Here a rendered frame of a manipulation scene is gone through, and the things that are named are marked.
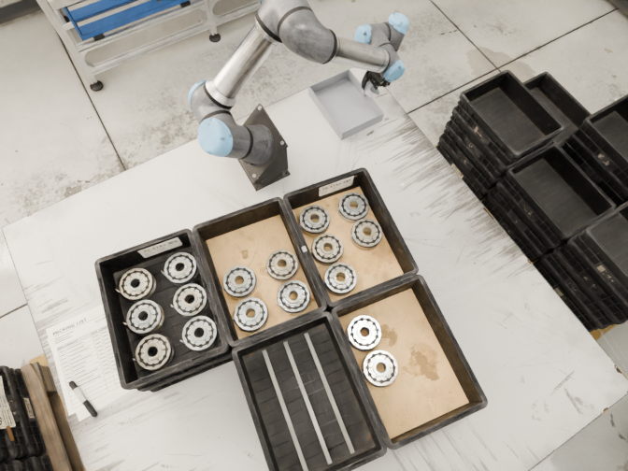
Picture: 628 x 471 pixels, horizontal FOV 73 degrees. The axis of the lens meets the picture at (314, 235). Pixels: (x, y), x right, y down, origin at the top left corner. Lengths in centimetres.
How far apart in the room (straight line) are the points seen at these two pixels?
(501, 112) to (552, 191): 45
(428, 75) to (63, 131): 232
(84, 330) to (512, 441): 142
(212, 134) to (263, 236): 37
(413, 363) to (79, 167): 219
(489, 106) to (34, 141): 257
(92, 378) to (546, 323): 152
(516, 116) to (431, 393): 147
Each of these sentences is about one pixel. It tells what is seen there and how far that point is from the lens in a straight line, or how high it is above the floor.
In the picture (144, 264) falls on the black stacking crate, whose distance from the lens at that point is 148.
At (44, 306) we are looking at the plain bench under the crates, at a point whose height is 70.
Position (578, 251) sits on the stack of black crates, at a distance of 211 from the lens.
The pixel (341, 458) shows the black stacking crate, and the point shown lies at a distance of 132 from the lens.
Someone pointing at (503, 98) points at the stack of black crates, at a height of 49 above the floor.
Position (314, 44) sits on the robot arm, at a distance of 127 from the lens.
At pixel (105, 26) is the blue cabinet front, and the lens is 294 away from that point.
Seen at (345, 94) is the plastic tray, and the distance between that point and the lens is 191.
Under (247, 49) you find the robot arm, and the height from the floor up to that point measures 118.
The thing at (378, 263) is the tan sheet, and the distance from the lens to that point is 140.
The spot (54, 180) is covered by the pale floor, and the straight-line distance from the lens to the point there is 286.
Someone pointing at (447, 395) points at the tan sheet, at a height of 83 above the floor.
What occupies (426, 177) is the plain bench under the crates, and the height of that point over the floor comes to 70.
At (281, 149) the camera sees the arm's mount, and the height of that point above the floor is 89.
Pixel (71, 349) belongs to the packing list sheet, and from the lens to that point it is 164.
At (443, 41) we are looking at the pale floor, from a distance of 330.
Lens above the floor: 213
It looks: 67 degrees down
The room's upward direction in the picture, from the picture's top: 3 degrees clockwise
